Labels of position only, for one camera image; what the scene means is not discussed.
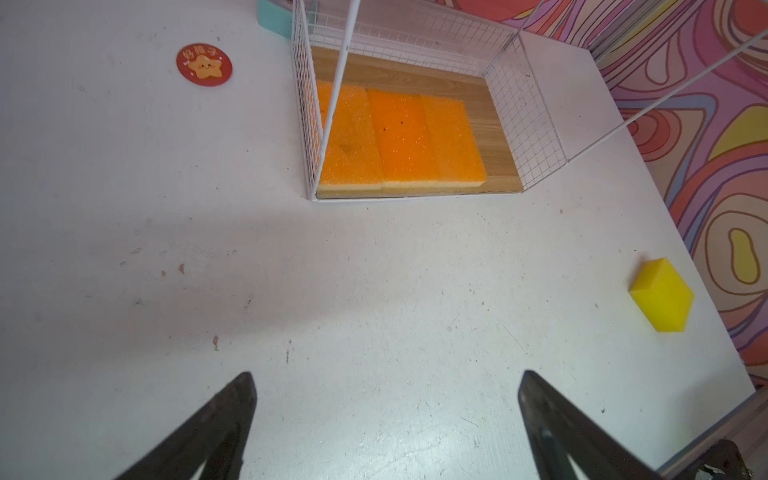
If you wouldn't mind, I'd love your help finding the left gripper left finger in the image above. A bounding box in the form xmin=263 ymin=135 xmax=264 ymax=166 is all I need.
xmin=119 ymin=372 xmax=257 ymax=479

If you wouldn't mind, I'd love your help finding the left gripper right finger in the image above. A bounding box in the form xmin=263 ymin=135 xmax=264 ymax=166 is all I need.
xmin=518 ymin=370 xmax=660 ymax=479

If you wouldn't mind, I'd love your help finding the yellow sponge table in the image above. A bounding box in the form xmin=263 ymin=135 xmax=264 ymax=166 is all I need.
xmin=629 ymin=258 xmax=695 ymax=333

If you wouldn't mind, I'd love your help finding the pale yellow sponge orange underside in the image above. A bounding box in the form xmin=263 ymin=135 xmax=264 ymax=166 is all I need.
xmin=420 ymin=95 xmax=487 ymax=188

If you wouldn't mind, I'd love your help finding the small red round sticker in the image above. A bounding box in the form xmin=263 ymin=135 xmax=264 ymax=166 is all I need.
xmin=176 ymin=43 xmax=233 ymax=87

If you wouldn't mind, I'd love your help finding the aluminium front rail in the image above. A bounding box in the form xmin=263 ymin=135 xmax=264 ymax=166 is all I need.
xmin=658 ymin=387 xmax=767 ymax=479

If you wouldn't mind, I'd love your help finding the white wire wooden shelf rack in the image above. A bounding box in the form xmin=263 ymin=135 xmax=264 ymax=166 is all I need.
xmin=287 ymin=1 xmax=767 ymax=211

